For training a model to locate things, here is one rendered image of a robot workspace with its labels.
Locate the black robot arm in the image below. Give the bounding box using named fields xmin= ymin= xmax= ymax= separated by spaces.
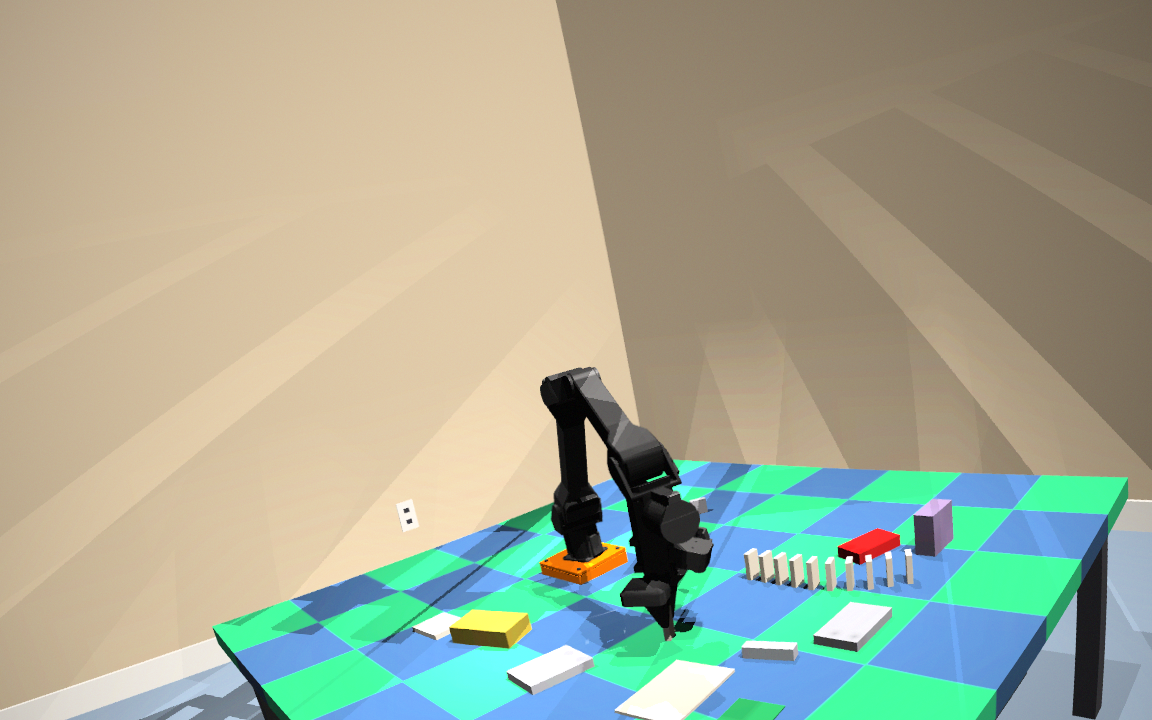
xmin=540 ymin=367 xmax=714 ymax=574

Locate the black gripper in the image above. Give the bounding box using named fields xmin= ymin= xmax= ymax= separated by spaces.
xmin=620 ymin=532 xmax=687 ymax=628

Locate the purple rectangular block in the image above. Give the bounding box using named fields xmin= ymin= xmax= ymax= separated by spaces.
xmin=914 ymin=499 xmax=954 ymax=558

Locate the red rectangular block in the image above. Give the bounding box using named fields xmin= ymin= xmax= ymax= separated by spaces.
xmin=838 ymin=528 xmax=901 ymax=564

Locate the yellow rectangular block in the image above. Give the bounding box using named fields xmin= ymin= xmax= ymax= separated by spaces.
xmin=449 ymin=609 xmax=532 ymax=649

